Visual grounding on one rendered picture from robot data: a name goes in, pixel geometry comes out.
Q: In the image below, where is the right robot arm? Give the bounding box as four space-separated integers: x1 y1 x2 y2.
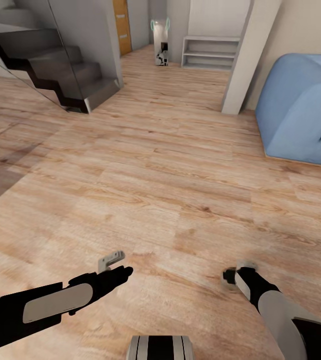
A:
223 258 321 360

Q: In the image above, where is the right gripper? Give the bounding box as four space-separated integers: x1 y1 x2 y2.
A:
223 269 236 285

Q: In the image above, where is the robot trunk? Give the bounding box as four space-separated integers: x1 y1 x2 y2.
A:
125 335 195 360

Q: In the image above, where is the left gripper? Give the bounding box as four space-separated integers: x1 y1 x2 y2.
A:
101 265 134 294

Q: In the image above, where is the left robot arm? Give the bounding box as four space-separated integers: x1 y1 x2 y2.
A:
0 250 134 348

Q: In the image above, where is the pillar candle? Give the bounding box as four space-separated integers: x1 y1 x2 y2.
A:
220 266 241 292

